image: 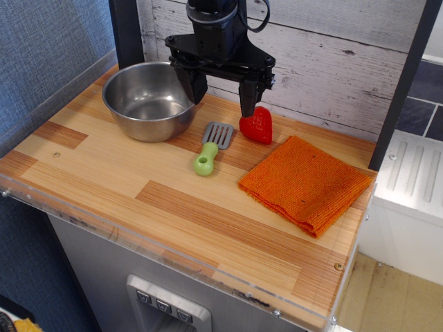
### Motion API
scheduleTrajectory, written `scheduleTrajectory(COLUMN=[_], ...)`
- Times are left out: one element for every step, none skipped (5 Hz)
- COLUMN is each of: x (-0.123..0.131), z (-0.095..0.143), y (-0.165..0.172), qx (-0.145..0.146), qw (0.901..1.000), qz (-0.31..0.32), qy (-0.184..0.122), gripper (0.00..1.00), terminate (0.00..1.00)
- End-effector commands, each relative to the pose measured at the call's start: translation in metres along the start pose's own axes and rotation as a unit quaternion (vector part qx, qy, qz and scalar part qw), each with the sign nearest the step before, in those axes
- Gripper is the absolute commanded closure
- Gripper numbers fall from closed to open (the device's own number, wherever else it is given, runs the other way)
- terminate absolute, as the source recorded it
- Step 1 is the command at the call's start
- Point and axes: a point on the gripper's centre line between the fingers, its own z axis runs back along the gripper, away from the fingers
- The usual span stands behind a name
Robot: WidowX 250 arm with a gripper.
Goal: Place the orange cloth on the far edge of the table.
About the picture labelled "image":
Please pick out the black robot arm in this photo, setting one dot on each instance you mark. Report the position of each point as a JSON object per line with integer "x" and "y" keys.
{"x": 207, "y": 12}

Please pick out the stainless steel bowl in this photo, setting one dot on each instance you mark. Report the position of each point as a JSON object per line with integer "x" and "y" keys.
{"x": 148, "y": 102}

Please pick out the orange cloth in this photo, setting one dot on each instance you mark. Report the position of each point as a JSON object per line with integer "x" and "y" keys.
{"x": 305, "y": 185}

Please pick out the yellow black object bottom corner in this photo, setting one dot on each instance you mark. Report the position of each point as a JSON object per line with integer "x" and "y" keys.
{"x": 16, "y": 318}

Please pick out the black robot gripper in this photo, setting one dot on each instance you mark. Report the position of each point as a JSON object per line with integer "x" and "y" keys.
{"x": 224, "y": 51}

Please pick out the clear acrylic table edge guard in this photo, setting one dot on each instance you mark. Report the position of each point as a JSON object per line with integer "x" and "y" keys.
{"x": 249, "y": 275}

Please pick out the silver toy fridge dispenser panel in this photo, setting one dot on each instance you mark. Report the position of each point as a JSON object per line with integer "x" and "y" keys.
{"x": 158, "y": 309}

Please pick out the dark left frame post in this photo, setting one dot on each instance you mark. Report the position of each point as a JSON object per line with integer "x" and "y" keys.
{"x": 127, "y": 32}

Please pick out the dark frame post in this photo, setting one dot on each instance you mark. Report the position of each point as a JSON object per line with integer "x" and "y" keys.
{"x": 127, "y": 32}
{"x": 417, "y": 48}

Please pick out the green handled grey toy spatula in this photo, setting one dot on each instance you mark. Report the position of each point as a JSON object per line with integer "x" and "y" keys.
{"x": 217, "y": 137}

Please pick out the red toy strawberry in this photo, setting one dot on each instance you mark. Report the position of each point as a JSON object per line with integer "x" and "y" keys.
{"x": 258, "y": 127}

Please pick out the dark right frame post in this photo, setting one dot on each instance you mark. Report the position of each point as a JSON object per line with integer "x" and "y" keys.
{"x": 417, "y": 48}

